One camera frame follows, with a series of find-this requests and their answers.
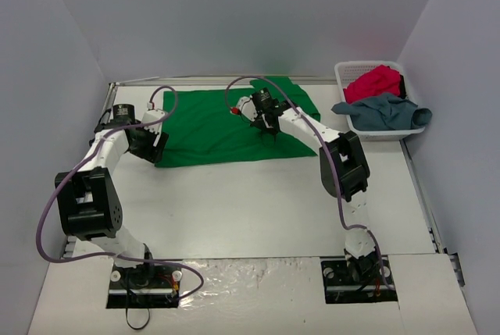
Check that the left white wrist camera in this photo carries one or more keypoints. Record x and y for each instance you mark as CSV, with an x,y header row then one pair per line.
x,y
153,120

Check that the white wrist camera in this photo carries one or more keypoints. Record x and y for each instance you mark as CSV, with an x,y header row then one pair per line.
x,y
153,120
245,108

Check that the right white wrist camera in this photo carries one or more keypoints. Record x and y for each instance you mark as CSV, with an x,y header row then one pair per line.
x,y
245,108

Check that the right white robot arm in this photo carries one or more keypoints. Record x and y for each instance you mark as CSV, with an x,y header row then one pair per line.
x,y
344,170

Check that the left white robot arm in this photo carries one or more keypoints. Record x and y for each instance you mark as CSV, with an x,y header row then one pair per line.
x,y
89,206

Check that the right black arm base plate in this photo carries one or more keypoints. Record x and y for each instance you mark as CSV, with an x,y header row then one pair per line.
x,y
343,284

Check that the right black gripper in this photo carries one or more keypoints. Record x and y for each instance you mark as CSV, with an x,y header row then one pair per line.
x,y
268,126

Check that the grey-blue t shirt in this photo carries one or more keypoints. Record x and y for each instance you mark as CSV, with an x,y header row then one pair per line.
x,y
385,112

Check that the pink-red t shirt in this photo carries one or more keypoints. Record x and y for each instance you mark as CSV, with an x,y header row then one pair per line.
x,y
379,80

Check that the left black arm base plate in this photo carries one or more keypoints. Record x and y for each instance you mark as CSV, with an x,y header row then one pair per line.
x,y
145,286

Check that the green t shirt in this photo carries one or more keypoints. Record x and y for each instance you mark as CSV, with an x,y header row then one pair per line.
x,y
202,131

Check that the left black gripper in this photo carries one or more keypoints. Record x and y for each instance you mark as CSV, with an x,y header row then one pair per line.
x,y
149,149

